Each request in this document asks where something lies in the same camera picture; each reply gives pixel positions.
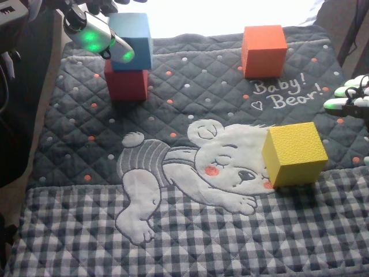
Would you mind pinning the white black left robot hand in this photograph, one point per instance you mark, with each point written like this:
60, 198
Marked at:
92, 31

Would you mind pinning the blue foam cube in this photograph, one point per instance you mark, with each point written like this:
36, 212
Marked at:
138, 37

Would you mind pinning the black stand pole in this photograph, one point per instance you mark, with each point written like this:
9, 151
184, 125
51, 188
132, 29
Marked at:
350, 34

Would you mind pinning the grey quilt with bear print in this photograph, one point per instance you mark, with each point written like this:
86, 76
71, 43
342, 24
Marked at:
201, 225

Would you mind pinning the white background sheet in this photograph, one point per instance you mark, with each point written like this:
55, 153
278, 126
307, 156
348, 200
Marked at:
201, 14

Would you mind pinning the orange foam cube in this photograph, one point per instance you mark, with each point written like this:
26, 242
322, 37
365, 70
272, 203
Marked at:
263, 52

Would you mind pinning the yellow foam cube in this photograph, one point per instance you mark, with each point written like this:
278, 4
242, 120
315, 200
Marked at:
294, 153

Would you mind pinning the red foam cube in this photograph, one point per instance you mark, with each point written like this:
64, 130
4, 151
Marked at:
127, 85

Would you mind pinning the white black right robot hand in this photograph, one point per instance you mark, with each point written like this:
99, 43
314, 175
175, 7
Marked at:
354, 101

